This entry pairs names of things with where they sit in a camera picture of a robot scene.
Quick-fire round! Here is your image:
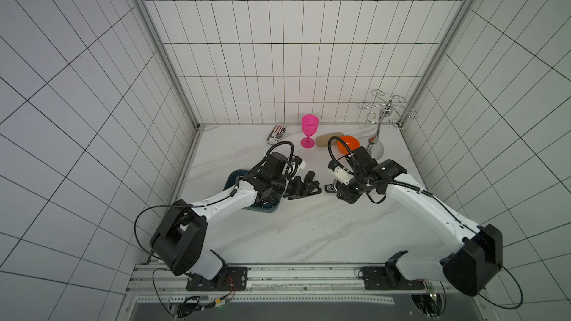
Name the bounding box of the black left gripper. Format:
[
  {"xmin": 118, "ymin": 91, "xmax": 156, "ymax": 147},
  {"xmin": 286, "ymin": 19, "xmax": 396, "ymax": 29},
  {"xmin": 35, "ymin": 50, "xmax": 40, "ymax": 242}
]
[{"xmin": 271, "ymin": 175, "xmax": 321, "ymax": 201}]

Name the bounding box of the black BMW key fob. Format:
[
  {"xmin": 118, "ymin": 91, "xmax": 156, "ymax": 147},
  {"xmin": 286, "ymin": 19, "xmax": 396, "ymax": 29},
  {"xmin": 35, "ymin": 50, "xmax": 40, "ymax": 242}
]
[{"xmin": 324, "ymin": 184, "xmax": 336, "ymax": 193}]

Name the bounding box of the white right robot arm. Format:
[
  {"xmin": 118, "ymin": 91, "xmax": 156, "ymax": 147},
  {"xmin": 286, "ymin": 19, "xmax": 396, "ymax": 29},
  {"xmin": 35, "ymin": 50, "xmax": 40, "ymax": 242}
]
[{"xmin": 328, "ymin": 147, "xmax": 503, "ymax": 297}]

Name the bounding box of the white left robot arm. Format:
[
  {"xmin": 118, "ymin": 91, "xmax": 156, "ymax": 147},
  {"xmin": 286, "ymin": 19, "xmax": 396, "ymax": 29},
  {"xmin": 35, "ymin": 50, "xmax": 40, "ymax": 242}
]
[{"xmin": 150, "ymin": 152, "xmax": 306, "ymax": 280}]

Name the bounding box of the teal storage box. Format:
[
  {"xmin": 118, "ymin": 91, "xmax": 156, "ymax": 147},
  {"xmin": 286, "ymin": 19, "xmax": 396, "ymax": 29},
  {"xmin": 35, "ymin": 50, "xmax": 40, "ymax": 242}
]
[{"xmin": 224, "ymin": 169, "xmax": 281, "ymax": 213}]

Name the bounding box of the orange plastic bowl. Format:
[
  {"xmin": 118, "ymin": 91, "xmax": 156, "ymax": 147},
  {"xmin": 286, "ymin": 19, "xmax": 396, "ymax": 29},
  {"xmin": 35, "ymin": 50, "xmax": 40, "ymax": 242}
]
[{"xmin": 337, "ymin": 135, "xmax": 361, "ymax": 155}]

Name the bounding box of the cork oval block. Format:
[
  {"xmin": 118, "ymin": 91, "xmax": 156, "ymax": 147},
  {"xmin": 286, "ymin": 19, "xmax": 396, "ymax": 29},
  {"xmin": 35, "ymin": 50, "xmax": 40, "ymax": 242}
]
[{"xmin": 315, "ymin": 132, "xmax": 344, "ymax": 147}]

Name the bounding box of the pink plastic wine glass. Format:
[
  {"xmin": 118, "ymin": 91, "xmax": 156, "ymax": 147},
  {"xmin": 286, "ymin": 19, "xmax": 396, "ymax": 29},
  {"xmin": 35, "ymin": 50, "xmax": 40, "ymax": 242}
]
[{"xmin": 300, "ymin": 114, "xmax": 319, "ymax": 149}]

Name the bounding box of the chrome glass holder stand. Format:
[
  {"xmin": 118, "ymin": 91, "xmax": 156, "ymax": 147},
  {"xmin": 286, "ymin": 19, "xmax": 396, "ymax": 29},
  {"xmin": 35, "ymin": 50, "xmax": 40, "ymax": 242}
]
[{"xmin": 358, "ymin": 89, "xmax": 418, "ymax": 160}]

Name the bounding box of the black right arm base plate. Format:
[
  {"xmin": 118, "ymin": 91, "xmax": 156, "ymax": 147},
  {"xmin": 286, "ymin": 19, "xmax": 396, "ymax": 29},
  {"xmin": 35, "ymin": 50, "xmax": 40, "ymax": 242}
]
[{"xmin": 357, "ymin": 251, "xmax": 425, "ymax": 291}]

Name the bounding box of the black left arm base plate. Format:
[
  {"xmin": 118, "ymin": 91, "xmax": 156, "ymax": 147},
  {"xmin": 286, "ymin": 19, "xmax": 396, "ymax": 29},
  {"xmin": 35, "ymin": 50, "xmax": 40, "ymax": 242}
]
[{"xmin": 186, "ymin": 266, "xmax": 248, "ymax": 292}]

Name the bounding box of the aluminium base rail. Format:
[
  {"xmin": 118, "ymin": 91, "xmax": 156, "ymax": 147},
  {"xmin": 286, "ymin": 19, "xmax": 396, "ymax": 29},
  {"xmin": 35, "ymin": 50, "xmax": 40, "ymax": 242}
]
[{"xmin": 126, "ymin": 263, "xmax": 459, "ymax": 306}]

